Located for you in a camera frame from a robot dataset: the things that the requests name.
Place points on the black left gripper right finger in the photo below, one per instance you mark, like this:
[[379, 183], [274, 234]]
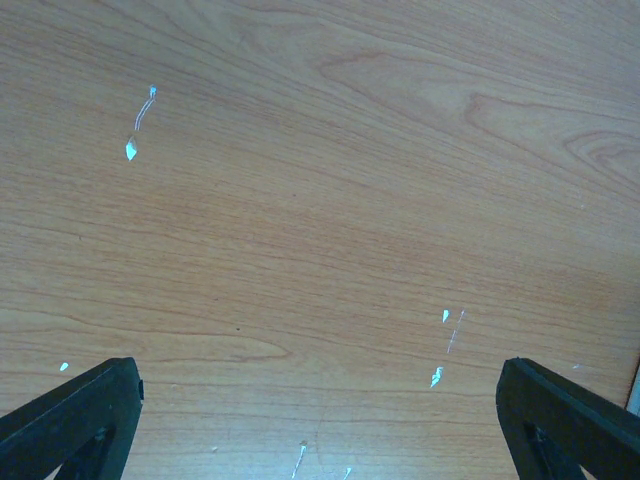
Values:
[[556, 429]]

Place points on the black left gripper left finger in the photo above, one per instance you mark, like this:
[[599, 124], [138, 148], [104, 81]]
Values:
[[83, 429]]

